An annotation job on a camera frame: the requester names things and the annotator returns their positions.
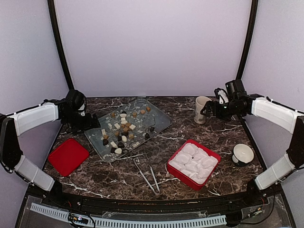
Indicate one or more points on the left black frame post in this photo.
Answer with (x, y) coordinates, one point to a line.
(59, 44)

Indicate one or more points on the red tin box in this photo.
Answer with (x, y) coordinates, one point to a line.
(193, 164)

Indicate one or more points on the cream ceramic mug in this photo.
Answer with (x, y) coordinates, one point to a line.
(200, 103)

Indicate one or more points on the white black bowl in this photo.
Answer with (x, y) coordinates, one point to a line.
(242, 155)

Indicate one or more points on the black frame post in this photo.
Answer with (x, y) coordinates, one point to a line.
(59, 44)
(248, 38)

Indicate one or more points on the white swirl chocolate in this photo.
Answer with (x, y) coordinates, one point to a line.
(124, 138)

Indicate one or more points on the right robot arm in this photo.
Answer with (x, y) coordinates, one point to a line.
(277, 128)

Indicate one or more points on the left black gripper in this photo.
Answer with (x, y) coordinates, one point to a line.
(88, 125)

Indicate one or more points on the white cable duct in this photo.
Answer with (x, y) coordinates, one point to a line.
(124, 220)

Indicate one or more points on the black front rail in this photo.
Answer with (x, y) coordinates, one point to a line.
(136, 196)

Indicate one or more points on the glass floral serving tray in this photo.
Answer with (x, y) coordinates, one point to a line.
(128, 121)

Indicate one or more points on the right black frame post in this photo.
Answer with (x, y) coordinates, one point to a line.
(248, 38)

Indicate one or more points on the white paper cup liners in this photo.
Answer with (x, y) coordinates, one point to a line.
(194, 164)

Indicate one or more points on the red tin lid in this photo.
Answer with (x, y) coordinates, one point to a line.
(68, 156)

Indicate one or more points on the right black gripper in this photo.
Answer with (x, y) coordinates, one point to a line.
(216, 113)

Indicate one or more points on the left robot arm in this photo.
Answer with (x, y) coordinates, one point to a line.
(12, 126)

